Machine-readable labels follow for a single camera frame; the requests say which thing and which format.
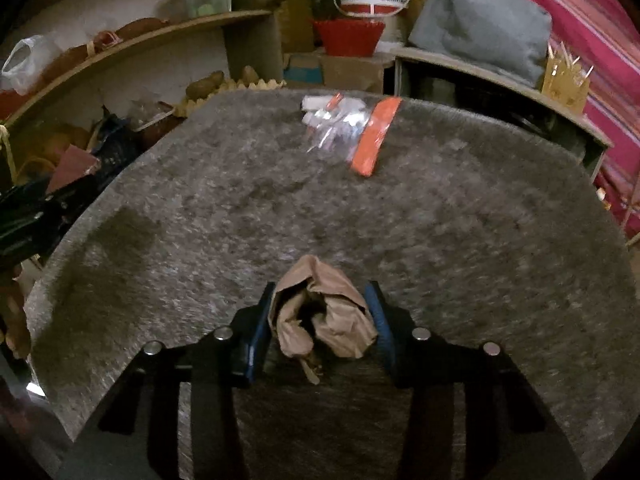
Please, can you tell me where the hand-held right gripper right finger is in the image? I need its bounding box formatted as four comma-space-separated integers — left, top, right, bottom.
362, 280, 586, 480

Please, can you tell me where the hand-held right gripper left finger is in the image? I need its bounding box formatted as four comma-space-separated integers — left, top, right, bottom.
60, 281, 277, 480

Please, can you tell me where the brown paper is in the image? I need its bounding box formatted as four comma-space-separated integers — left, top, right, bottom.
267, 254, 379, 386

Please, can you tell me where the maroon wrapper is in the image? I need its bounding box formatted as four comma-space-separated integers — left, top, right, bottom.
47, 144, 98, 193

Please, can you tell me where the grey fuzzy mat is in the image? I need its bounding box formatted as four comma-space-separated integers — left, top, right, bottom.
25, 87, 631, 480

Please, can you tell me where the dark blue bag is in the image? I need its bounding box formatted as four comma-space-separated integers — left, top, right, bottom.
87, 107, 143, 181

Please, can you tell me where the clear plastic bag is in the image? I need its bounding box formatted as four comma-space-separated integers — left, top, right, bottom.
0, 35, 48, 96

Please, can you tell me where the clear wrapper with orange stripe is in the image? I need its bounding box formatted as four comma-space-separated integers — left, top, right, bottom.
300, 92, 403, 178

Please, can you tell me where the wooden shelf unit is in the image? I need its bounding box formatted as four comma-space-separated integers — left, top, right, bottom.
0, 0, 286, 201

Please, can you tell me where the brown potato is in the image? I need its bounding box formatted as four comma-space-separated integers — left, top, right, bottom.
186, 71, 226, 101

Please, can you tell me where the brown root vegetable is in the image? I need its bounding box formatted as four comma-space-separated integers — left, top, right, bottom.
115, 17, 168, 41

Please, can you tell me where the egg carton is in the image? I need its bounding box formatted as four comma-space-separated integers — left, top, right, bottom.
172, 77, 288, 116

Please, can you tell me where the cardboard box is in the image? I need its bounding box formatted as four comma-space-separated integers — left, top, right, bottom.
285, 52, 393, 93

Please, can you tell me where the wooden cabinet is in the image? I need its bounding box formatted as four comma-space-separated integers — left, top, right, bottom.
390, 47, 613, 186

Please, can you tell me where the red plastic basket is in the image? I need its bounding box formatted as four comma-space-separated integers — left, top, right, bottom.
312, 17, 387, 58

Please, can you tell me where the yellow toothpick holder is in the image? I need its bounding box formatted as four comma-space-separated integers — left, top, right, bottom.
540, 42, 596, 116

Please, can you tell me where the grey cushion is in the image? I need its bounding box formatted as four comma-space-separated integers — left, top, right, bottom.
407, 0, 553, 88

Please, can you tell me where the yellow oil bottle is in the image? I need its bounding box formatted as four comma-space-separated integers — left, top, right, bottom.
277, 0, 321, 53

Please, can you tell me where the pink striped blanket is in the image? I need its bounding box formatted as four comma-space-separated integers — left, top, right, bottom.
405, 0, 640, 241

